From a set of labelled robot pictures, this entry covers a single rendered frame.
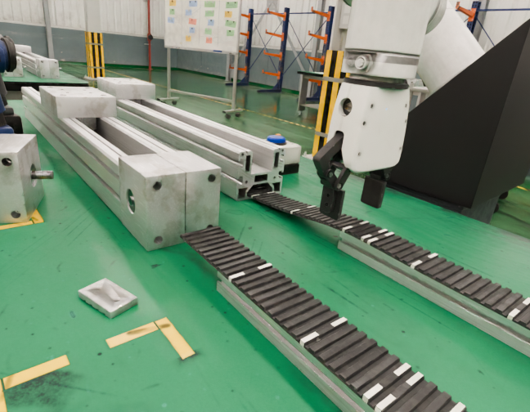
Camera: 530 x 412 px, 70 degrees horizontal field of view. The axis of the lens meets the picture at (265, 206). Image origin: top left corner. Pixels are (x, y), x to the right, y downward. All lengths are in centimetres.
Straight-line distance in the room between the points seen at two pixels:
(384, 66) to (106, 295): 36
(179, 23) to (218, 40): 83
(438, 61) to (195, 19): 594
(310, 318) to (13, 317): 26
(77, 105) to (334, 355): 68
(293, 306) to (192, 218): 20
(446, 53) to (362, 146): 46
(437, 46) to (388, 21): 44
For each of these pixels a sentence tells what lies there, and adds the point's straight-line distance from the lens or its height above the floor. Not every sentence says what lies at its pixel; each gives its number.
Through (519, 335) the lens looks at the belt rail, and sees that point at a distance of 44.
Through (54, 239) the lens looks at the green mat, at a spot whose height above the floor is 78.
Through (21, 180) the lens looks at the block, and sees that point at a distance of 56.
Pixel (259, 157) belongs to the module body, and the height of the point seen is 84.
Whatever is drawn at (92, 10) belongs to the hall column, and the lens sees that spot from 1083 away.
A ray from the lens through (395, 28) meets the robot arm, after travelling 44.
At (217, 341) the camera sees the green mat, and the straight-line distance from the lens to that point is 35.
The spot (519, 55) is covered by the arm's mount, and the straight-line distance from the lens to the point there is 77.
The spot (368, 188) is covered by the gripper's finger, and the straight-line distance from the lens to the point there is 54.
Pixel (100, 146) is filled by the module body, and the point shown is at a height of 86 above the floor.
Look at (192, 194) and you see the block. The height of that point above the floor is 84.
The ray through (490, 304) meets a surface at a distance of 43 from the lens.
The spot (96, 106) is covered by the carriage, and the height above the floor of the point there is 89.
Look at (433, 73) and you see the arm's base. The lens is 88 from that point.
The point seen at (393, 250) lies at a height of 82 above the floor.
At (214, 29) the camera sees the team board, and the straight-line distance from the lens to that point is 640.
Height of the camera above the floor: 101
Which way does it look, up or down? 22 degrees down
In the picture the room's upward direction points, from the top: 6 degrees clockwise
